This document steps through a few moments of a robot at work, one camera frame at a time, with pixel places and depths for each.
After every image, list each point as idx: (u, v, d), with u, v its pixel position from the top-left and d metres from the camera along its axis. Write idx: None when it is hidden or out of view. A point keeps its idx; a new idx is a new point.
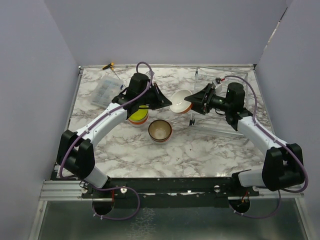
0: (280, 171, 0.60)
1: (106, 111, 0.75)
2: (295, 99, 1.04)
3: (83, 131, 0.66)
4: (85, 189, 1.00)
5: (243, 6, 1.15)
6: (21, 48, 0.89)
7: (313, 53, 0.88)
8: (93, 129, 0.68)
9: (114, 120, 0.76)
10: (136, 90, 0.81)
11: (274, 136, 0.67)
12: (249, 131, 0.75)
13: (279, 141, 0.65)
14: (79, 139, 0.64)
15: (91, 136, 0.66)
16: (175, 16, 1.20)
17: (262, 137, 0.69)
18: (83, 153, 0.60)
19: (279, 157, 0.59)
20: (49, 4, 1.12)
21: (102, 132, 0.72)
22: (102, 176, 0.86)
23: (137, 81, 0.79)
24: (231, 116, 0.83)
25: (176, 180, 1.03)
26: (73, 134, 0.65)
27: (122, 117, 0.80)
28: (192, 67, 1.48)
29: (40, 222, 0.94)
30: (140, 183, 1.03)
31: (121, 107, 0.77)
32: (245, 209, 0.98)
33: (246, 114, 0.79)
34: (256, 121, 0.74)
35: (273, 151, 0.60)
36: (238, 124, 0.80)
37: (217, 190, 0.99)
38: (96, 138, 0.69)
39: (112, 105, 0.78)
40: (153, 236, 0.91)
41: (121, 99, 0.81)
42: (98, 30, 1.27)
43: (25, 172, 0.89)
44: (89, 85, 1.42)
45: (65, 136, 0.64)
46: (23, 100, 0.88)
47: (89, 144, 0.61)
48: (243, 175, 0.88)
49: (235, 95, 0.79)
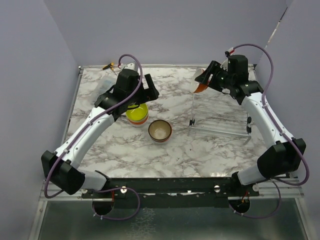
0: (279, 163, 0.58)
1: (87, 121, 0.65)
2: (295, 100, 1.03)
3: (62, 152, 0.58)
4: (85, 189, 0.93)
5: (242, 7, 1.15)
6: (21, 49, 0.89)
7: (314, 53, 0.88)
8: (73, 146, 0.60)
9: (98, 129, 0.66)
10: (124, 88, 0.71)
11: (282, 128, 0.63)
12: (256, 114, 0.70)
13: (286, 135, 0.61)
14: (59, 161, 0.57)
15: (71, 157, 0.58)
16: (175, 17, 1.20)
17: (268, 125, 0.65)
18: (66, 176, 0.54)
19: (281, 152, 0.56)
20: (49, 4, 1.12)
21: (85, 146, 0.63)
22: (100, 177, 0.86)
23: (125, 77, 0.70)
24: (238, 88, 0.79)
25: (176, 181, 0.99)
26: (53, 155, 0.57)
27: (108, 123, 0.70)
28: (192, 67, 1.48)
29: (41, 222, 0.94)
30: (140, 183, 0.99)
31: (104, 113, 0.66)
32: (245, 209, 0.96)
33: (255, 87, 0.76)
34: (265, 103, 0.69)
35: (276, 145, 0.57)
36: (243, 98, 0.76)
37: (217, 190, 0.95)
38: (79, 155, 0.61)
39: (94, 112, 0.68)
40: (153, 236, 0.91)
41: (106, 99, 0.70)
42: (98, 30, 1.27)
43: (25, 172, 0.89)
44: (89, 85, 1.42)
45: (44, 157, 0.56)
46: (23, 100, 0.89)
47: (70, 167, 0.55)
48: (242, 172, 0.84)
49: (237, 62, 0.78)
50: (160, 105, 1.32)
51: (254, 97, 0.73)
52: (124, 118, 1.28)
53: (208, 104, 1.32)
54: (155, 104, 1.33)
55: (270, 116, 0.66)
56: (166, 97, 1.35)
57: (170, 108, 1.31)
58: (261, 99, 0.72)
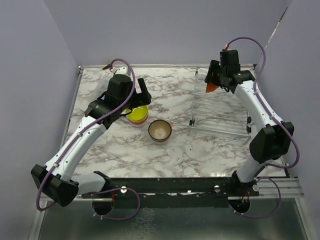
0: (269, 146, 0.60)
1: (77, 133, 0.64)
2: (295, 100, 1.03)
3: (51, 167, 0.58)
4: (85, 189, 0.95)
5: (242, 7, 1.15)
6: (21, 49, 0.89)
7: (314, 53, 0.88)
8: (62, 160, 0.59)
9: (88, 140, 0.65)
10: (115, 95, 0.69)
11: (271, 112, 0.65)
12: (248, 102, 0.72)
13: (275, 119, 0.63)
14: (50, 175, 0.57)
15: (61, 171, 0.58)
16: (175, 16, 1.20)
17: (259, 111, 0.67)
18: (56, 191, 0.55)
19: (271, 135, 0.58)
20: (49, 4, 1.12)
21: (76, 158, 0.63)
22: (99, 180, 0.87)
23: (116, 85, 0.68)
24: (231, 77, 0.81)
25: (176, 180, 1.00)
26: (43, 170, 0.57)
27: (100, 132, 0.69)
28: (192, 67, 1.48)
29: (41, 221, 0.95)
30: (140, 183, 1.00)
31: (94, 123, 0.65)
32: (245, 209, 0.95)
33: (247, 76, 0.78)
34: (256, 89, 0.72)
35: (266, 128, 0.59)
36: (236, 86, 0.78)
37: (217, 190, 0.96)
38: (70, 168, 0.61)
39: (84, 122, 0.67)
40: (153, 236, 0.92)
41: (96, 108, 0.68)
42: (98, 30, 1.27)
43: (25, 172, 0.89)
44: (89, 85, 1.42)
45: (34, 173, 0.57)
46: (23, 100, 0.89)
47: (59, 182, 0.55)
48: (241, 169, 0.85)
49: (228, 54, 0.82)
50: (160, 105, 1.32)
51: (246, 85, 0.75)
52: (124, 118, 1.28)
53: (208, 104, 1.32)
54: (155, 104, 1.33)
55: (260, 101, 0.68)
56: (166, 97, 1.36)
57: (170, 108, 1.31)
58: (253, 87, 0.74)
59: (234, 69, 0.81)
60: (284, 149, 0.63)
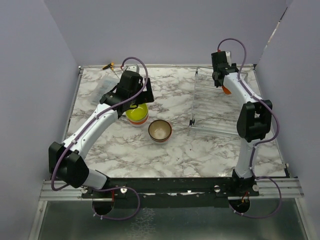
0: (250, 121, 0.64)
1: (94, 116, 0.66)
2: (295, 99, 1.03)
3: (70, 142, 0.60)
4: (85, 189, 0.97)
5: (242, 7, 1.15)
6: (21, 48, 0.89)
7: (313, 52, 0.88)
8: (80, 138, 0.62)
9: (104, 123, 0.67)
10: (127, 88, 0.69)
11: (252, 92, 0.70)
12: (234, 88, 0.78)
13: (255, 97, 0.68)
14: (67, 152, 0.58)
15: (79, 148, 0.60)
16: (175, 16, 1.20)
17: (241, 93, 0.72)
18: (73, 166, 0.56)
19: (251, 110, 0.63)
20: (50, 4, 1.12)
21: (92, 138, 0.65)
22: (100, 176, 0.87)
23: (128, 77, 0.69)
24: (219, 71, 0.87)
25: (176, 180, 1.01)
26: (61, 146, 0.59)
27: (113, 118, 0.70)
28: (192, 67, 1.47)
29: (41, 222, 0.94)
30: (140, 183, 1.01)
31: (110, 109, 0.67)
32: (245, 209, 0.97)
33: (233, 70, 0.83)
34: (240, 77, 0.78)
35: (247, 105, 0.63)
36: (224, 79, 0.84)
37: (217, 190, 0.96)
38: (86, 146, 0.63)
39: (100, 108, 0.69)
40: (153, 236, 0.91)
41: (110, 97, 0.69)
42: (98, 30, 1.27)
43: (25, 172, 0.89)
44: (89, 85, 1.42)
45: (51, 148, 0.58)
46: (23, 100, 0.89)
47: (78, 157, 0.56)
48: (238, 164, 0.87)
49: (216, 55, 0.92)
50: (161, 105, 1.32)
51: (231, 75, 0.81)
52: (124, 118, 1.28)
53: (208, 104, 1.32)
54: (155, 104, 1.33)
55: (242, 85, 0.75)
56: (166, 97, 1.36)
57: (170, 108, 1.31)
58: (237, 76, 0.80)
59: (222, 65, 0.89)
60: (267, 126, 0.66)
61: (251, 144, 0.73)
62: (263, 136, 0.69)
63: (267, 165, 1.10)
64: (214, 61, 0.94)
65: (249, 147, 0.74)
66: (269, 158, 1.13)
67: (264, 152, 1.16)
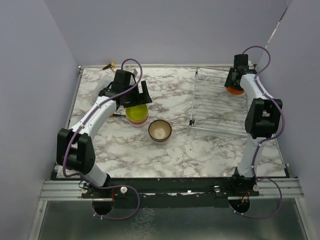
0: (257, 117, 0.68)
1: (97, 104, 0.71)
2: (294, 98, 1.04)
3: (78, 127, 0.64)
4: (85, 189, 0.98)
5: (242, 7, 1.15)
6: (20, 48, 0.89)
7: (314, 52, 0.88)
8: (87, 123, 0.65)
9: (106, 112, 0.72)
10: (121, 82, 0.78)
11: (264, 91, 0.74)
12: (248, 85, 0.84)
13: (267, 95, 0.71)
14: (76, 135, 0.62)
15: (87, 131, 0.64)
16: (175, 16, 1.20)
17: (254, 90, 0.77)
18: (83, 147, 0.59)
19: (259, 106, 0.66)
20: (50, 4, 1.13)
21: (97, 125, 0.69)
22: (101, 173, 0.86)
23: (122, 73, 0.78)
24: (237, 72, 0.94)
25: (176, 180, 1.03)
26: (69, 132, 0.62)
27: (113, 108, 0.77)
28: (192, 67, 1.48)
29: (40, 222, 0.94)
30: (140, 183, 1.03)
31: (110, 99, 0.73)
32: (245, 210, 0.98)
33: (251, 72, 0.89)
34: (256, 77, 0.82)
35: (257, 100, 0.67)
36: (241, 79, 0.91)
37: (217, 190, 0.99)
38: (93, 131, 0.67)
39: (100, 98, 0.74)
40: (152, 236, 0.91)
41: (107, 91, 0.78)
42: (98, 30, 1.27)
43: (25, 171, 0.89)
44: (90, 85, 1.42)
45: (60, 135, 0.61)
46: (23, 99, 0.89)
47: (87, 137, 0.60)
48: (241, 162, 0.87)
49: (238, 57, 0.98)
50: (160, 105, 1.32)
51: (249, 75, 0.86)
52: (124, 118, 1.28)
53: (208, 104, 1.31)
54: (155, 104, 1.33)
55: (257, 84, 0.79)
56: (166, 97, 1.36)
57: (170, 108, 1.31)
58: (253, 76, 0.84)
59: (242, 66, 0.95)
60: (275, 125, 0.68)
61: (255, 141, 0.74)
62: (269, 135, 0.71)
63: (267, 165, 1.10)
64: (236, 63, 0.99)
65: (254, 144, 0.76)
66: (269, 158, 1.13)
67: (264, 152, 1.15)
